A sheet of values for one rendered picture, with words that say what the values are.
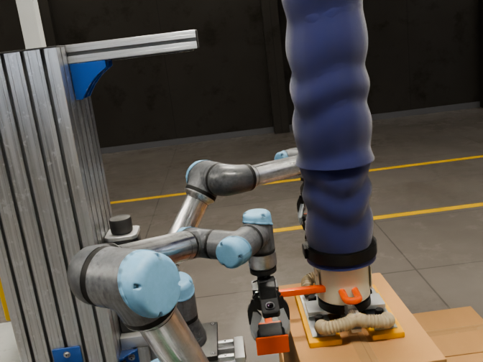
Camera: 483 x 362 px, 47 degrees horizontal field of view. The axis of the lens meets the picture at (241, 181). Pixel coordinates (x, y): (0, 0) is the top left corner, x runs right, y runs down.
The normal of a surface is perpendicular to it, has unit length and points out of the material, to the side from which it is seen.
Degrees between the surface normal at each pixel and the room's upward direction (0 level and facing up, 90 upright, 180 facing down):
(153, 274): 83
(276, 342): 90
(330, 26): 79
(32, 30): 90
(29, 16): 90
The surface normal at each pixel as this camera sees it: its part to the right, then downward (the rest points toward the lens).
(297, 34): -0.79, 0.07
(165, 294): 0.81, -0.07
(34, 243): 0.05, 0.25
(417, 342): -0.11, -0.96
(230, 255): -0.50, 0.29
